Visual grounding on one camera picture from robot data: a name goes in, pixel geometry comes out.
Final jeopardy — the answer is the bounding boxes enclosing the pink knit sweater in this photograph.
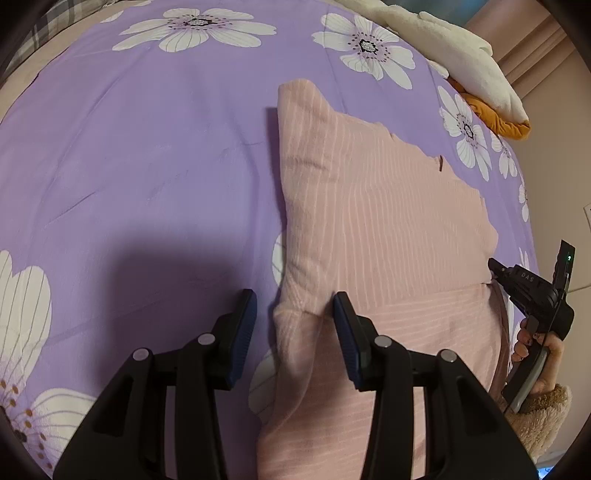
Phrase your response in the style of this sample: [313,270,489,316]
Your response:
[257,79,508,479]

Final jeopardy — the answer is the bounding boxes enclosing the person right hand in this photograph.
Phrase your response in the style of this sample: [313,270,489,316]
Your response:
[511,319,565,397]

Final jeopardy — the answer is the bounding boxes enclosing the purple floral bedspread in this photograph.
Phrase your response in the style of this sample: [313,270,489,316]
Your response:
[1,1,538,479]

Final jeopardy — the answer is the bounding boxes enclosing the white goose plush toy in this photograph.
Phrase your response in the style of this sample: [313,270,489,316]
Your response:
[341,1,531,140]

